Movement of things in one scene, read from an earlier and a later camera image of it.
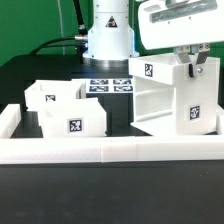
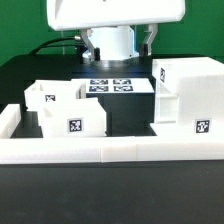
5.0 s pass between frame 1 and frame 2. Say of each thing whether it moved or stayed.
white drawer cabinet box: moved
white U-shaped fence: stayed
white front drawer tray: stayed
